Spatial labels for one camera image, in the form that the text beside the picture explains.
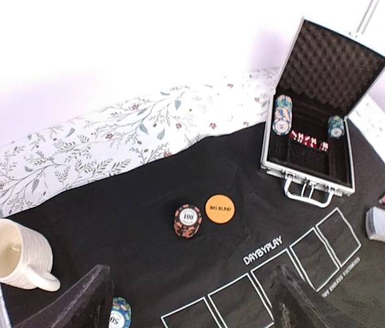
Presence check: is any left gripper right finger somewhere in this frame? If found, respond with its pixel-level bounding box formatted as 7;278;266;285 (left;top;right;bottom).
270;264;346;327

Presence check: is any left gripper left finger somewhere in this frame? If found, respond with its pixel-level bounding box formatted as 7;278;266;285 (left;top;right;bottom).
16;264;114;327

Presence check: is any blue green 50 chip stack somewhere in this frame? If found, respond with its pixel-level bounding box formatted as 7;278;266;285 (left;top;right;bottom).
109;297;132;328

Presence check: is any blue playing card deck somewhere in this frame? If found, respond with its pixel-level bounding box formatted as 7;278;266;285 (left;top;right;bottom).
366;206;385;243

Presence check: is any orange big blind button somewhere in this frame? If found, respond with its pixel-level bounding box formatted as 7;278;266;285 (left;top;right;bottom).
205;194;236;224

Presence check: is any orange black 100 chip stack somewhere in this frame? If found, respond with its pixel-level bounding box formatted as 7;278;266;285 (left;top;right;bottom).
173;204;203;238

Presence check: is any poker chip row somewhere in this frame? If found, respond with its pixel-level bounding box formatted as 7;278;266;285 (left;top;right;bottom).
328;115;345;139
272;94;293;136

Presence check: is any aluminium poker chip case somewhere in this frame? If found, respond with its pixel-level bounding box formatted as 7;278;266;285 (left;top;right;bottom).
261;18;385;208

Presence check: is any cream ceramic mug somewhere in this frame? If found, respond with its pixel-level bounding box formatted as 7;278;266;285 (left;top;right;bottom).
0;219;61;292

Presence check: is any black poker table mat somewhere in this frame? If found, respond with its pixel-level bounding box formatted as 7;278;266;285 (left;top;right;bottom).
12;125;385;327

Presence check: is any floral white tablecloth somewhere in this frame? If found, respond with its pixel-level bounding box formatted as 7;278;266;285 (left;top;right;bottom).
0;66;385;219

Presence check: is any red dice row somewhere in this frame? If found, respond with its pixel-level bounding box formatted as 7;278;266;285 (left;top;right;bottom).
290;131;329;152

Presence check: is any right aluminium frame post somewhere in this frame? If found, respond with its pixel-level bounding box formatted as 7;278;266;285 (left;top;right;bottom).
356;0;380;35

